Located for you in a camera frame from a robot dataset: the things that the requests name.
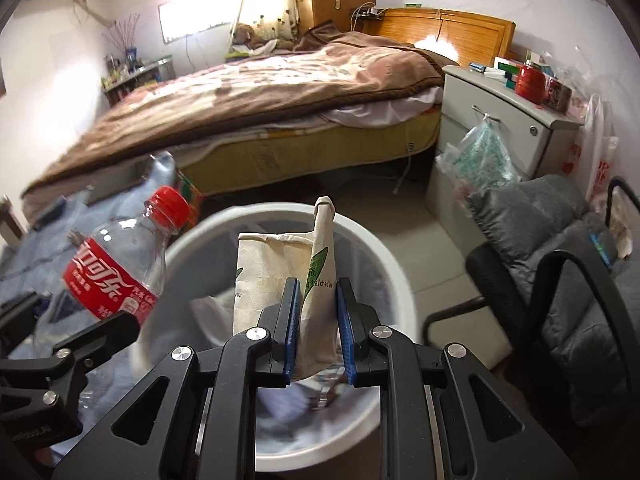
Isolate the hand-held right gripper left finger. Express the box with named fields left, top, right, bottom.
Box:
left=52, top=278, right=302, bottom=480

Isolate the white plastic bags red print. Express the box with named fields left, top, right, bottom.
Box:
left=569, top=91, right=622, bottom=203

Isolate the clear plastic bag green print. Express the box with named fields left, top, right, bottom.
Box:
left=434, top=111, right=522, bottom=217

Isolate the dark grey handheld device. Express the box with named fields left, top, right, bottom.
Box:
left=31, top=196, right=69, bottom=232

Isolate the power strip with chargers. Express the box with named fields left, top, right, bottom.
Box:
left=351, top=3, right=387, bottom=22

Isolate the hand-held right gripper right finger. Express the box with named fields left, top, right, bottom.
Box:
left=336, top=278, right=576, bottom=480

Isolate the white plastic waste bin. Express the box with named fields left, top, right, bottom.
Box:
left=134, top=201, right=419, bottom=474

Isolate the grey office chair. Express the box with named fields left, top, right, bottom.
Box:
left=421, top=174, right=640, bottom=428

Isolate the wooden headboard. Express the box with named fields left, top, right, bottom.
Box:
left=359, top=7, right=517, bottom=69

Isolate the beige paper bag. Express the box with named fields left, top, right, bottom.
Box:
left=232, top=195, right=347, bottom=382

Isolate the bright window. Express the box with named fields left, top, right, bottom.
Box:
left=156, top=0, right=247, bottom=44

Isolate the white nightstand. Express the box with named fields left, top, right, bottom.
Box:
left=425, top=62, right=585, bottom=242

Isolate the dry branch decoration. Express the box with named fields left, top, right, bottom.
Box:
left=101, top=14, right=144, bottom=62

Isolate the white hanging cable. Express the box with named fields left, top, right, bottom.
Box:
left=391, top=141, right=417, bottom=197

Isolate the cluttered shelf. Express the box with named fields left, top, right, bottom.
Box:
left=101, top=45, right=177, bottom=107

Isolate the bed with brown blanket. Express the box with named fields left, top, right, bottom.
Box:
left=20, top=21, right=447, bottom=197

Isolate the bed with yellow mattress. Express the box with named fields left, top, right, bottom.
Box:
left=182, top=109, right=444, bottom=200

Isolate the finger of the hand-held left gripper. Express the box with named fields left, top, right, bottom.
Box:
left=0, top=311, right=142, bottom=424
left=0, top=291, right=42, bottom=357

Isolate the white bed sheet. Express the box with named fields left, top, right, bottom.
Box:
left=319, top=84, right=445, bottom=129

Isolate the clear bottle red label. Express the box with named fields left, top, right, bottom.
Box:
left=32, top=185, right=194, bottom=393

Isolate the stack of small boxes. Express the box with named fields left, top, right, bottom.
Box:
left=469, top=49, right=553, bottom=87

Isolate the red jar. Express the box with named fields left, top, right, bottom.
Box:
left=514, top=59, right=547, bottom=104

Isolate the dark red tin can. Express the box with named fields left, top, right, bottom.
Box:
left=542, top=75, right=574, bottom=112

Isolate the stuffed toy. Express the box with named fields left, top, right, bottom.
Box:
left=231, top=23, right=275, bottom=52

